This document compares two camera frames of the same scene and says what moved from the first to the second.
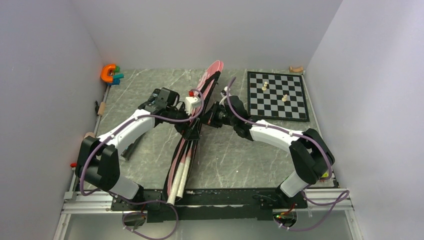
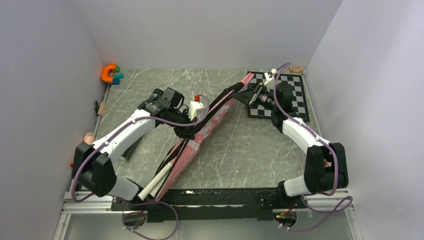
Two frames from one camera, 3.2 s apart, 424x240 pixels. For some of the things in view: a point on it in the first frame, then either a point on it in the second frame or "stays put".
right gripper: [210, 119] → [255, 92]
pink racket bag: [204, 89] → [181, 161]
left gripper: [186, 129] stays put
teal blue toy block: [116, 77] stays put
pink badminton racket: [185, 171] → [155, 191]
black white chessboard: [277, 95] stays put
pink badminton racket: [177, 176] → [164, 167]
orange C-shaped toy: [104, 75] stays put
